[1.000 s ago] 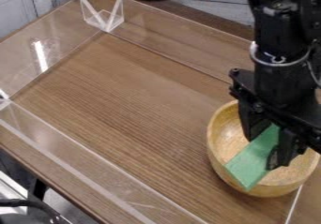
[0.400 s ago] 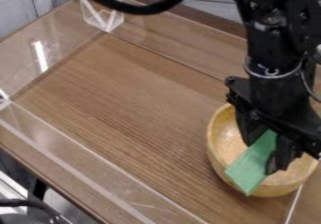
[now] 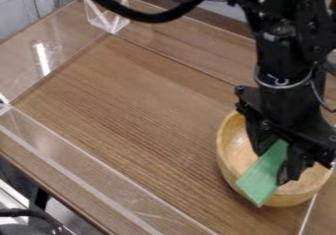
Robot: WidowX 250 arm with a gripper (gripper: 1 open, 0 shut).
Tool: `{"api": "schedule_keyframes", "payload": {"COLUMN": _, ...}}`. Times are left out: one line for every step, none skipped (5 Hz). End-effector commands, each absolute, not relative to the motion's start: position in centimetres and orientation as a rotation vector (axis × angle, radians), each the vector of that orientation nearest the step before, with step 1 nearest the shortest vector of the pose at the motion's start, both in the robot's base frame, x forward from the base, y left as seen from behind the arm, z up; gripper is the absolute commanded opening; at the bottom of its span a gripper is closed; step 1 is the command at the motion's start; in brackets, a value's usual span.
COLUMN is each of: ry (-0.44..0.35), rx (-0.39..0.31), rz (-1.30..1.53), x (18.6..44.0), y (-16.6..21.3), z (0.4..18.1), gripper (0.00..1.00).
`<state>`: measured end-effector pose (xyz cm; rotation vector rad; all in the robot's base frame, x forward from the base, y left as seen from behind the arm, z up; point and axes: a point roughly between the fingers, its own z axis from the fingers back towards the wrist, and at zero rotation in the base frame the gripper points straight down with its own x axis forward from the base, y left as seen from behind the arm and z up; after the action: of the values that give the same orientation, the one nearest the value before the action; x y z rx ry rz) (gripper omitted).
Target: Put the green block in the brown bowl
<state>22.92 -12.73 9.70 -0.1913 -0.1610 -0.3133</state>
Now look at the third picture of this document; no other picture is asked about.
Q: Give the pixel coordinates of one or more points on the green rectangular block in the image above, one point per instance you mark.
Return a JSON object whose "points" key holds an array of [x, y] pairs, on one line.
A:
{"points": [[259, 181]]}

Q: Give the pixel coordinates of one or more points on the brown wooden bowl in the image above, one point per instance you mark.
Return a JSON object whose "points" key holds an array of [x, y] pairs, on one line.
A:
{"points": [[235, 157]]}

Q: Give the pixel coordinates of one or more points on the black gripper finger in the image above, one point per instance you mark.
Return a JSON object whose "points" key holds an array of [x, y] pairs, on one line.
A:
{"points": [[260, 135], [296, 158]]}

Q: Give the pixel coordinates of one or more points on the clear acrylic tray wall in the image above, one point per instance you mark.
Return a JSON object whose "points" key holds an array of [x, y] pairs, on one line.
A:
{"points": [[99, 192]]}

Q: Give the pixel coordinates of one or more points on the clear acrylic corner bracket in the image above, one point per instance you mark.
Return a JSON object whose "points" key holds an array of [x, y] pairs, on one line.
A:
{"points": [[104, 19]]}

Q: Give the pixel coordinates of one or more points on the black table leg bracket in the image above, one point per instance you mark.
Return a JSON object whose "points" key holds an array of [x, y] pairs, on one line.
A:
{"points": [[37, 204]]}

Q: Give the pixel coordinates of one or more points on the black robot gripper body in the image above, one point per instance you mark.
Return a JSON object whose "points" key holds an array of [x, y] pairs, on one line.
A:
{"points": [[291, 107]]}

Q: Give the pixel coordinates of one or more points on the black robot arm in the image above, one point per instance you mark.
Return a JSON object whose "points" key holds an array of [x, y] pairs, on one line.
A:
{"points": [[295, 35]]}

